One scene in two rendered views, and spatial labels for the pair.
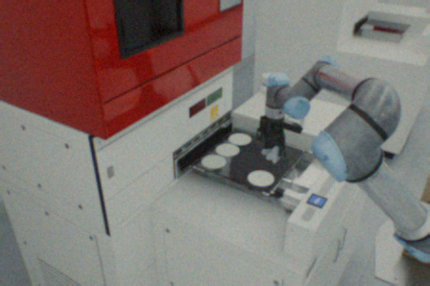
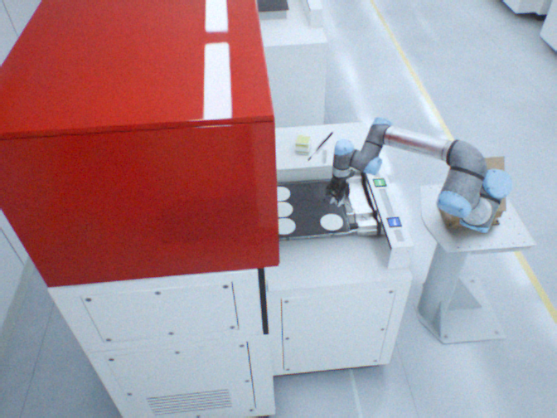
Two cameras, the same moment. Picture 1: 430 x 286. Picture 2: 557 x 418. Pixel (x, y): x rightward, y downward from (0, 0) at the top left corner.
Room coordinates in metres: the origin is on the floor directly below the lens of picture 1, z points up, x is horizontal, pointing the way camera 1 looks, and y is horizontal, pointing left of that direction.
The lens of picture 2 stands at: (0.21, 0.92, 2.49)
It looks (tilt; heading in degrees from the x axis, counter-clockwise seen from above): 44 degrees down; 322
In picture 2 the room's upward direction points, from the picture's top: 1 degrees counter-clockwise
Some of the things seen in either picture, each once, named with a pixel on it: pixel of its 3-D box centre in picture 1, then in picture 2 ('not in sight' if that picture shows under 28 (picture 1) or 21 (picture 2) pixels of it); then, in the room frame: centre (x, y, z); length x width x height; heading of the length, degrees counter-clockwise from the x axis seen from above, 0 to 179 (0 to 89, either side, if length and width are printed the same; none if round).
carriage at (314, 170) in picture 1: (310, 181); (359, 205); (1.30, -0.38, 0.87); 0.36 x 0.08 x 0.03; 147
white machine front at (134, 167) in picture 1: (178, 137); (258, 223); (1.39, 0.15, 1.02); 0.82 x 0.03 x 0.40; 147
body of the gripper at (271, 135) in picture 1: (272, 130); (338, 183); (1.29, -0.20, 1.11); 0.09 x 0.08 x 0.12; 111
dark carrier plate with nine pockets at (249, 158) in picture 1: (250, 157); (304, 207); (1.43, -0.14, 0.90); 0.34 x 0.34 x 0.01; 57
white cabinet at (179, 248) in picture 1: (272, 241); (320, 260); (1.44, -0.27, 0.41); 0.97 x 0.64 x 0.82; 147
